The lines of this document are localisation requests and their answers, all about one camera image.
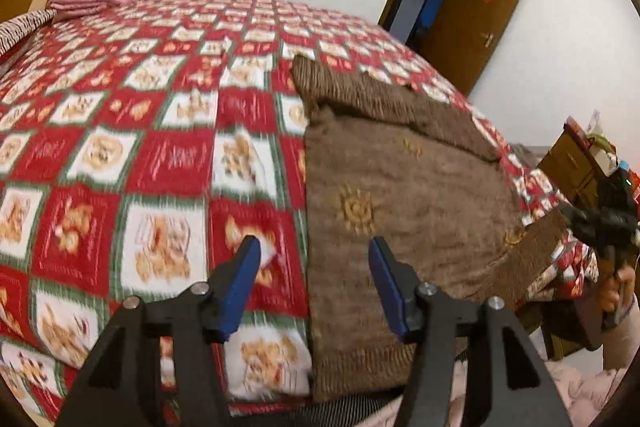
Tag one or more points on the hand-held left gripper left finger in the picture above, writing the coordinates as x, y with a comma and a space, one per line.
244, 279

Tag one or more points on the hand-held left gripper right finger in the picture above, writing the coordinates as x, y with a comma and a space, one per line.
386, 282

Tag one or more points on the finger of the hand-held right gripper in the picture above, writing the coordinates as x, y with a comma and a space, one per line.
574, 219

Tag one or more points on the brown knit sweater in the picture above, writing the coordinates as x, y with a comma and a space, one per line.
415, 187

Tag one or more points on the person's right forearm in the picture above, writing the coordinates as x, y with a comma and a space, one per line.
620, 337

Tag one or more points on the person's right hand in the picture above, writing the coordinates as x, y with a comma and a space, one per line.
612, 294

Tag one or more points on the wooden cabinet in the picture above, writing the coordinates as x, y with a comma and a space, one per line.
565, 167

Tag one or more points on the red box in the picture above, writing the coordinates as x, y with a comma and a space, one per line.
576, 128

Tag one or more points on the red printed bed sheet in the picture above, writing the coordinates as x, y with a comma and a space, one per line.
165, 107

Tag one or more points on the brown wooden door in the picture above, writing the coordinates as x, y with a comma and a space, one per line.
465, 32

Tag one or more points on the striped pillow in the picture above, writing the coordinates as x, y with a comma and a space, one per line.
22, 29

